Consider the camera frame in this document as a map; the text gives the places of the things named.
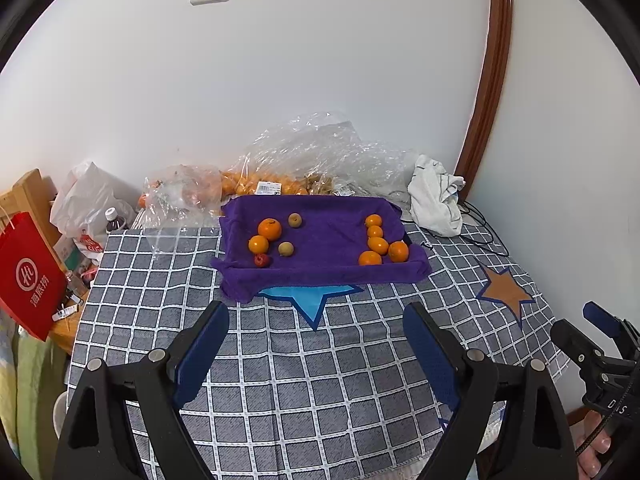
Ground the thin black cable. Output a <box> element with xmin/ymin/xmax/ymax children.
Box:
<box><xmin>460</xmin><ymin>200</ymin><xmax>511</xmax><ymax>251</ymax></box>

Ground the crumpled clear plastic bag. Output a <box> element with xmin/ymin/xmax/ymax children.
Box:
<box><xmin>137</xmin><ymin>164</ymin><xmax>226</xmax><ymax>231</ymax></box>

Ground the white plastic bag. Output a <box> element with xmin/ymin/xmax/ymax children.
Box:
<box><xmin>49</xmin><ymin>161</ymin><xmax>136</xmax><ymax>241</ymax></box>

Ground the pile of bagged tangerines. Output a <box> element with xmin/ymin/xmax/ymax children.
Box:
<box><xmin>220</xmin><ymin>170</ymin><xmax>311</xmax><ymax>197</ymax></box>

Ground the purple towel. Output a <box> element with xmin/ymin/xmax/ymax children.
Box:
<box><xmin>210</xmin><ymin>195</ymin><xmax>433</xmax><ymax>305</ymax></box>

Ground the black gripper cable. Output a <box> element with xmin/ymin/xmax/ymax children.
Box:
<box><xmin>575</xmin><ymin>390</ymin><xmax>640</xmax><ymax>458</ymax></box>

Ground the large round orange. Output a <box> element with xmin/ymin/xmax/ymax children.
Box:
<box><xmin>257</xmin><ymin>217</ymin><xmax>283</xmax><ymax>241</ymax></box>

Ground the wooden side table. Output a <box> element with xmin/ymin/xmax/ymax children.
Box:
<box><xmin>50</xmin><ymin>285</ymin><xmax>93</xmax><ymax>356</ymax></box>

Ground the brown longan bunch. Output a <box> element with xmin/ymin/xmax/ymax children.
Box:
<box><xmin>305</xmin><ymin>172</ymin><xmax>351</xmax><ymax>196</ymax></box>

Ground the dark bottle white cap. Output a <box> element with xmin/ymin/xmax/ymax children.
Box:
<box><xmin>104</xmin><ymin>207</ymin><xmax>131</xmax><ymax>233</ymax></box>

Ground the red and white packet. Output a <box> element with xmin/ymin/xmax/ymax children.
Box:
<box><xmin>75</xmin><ymin>230</ymin><xmax>106</xmax><ymax>261</ymax></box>

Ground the white crumpled cloth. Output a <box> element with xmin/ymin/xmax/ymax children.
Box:
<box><xmin>407</xmin><ymin>154</ymin><xmax>466</xmax><ymax>237</ymax></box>

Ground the brown wooden door frame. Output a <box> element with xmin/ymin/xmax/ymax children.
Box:
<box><xmin>454</xmin><ymin>0</ymin><xmax>515</xmax><ymax>203</ymax></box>

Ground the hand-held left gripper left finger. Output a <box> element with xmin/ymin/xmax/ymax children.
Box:
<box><xmin>52</xmin><ymin>300</ymin><xmax>231</xmax><ymax>480</ymax></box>

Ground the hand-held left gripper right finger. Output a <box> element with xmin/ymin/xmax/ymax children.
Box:
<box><xmin>402</xmin><ymin>301</ymin><xmax>578</xmax><ymax>480</ymax></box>

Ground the red paper bag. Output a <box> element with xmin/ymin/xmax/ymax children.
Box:
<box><xmin>0</xmin><ymin>211</ymin><xmax>68</xmax><ymax>343</ymax></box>

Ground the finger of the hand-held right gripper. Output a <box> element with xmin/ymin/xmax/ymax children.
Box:
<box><xmin>550</xmin><ymin>318</ymin><xmax>608</xmax><ymax>401</ymax></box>
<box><xmin>582</xmin><ymin>301</ymin><xmax>640</xmax><ymax>361</ymax></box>

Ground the grey checked bed sheet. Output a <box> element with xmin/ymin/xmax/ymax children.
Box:
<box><xmin>65</xmin><ymin>200</ymin><xmax>573</xmax><ymax>480</ymax></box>

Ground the large clear plastic bag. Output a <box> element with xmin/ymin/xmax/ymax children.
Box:
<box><xmin>232</xmin><ymin>110</ymin><xmax>426</xmax><ymax>198</ymax></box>

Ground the pale green cloth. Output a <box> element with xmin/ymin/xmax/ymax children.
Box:
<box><xmin>0</xmin><ymin>310</ymin><xmax>68</xmax><ymax>461</ymax></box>

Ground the person's right hand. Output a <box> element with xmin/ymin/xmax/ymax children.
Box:
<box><xmin>575</xmin><ymin>410</ymin><xmax>626</xmax><ymax>480</ymax></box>

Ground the light wooden chair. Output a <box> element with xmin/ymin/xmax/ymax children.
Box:
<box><xmin>0</xmin><ymin>169</ymin><xmax>58</xmax><ymax>221</ymax></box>

